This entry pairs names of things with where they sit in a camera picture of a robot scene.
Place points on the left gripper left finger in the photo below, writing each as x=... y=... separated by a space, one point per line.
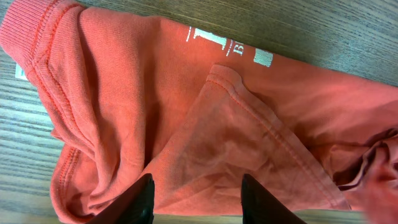
x=134 y=206

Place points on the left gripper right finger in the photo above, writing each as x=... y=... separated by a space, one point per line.
x=261 y=207

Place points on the red soccer t-shirt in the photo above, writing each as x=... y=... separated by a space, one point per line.
x=130 y=95

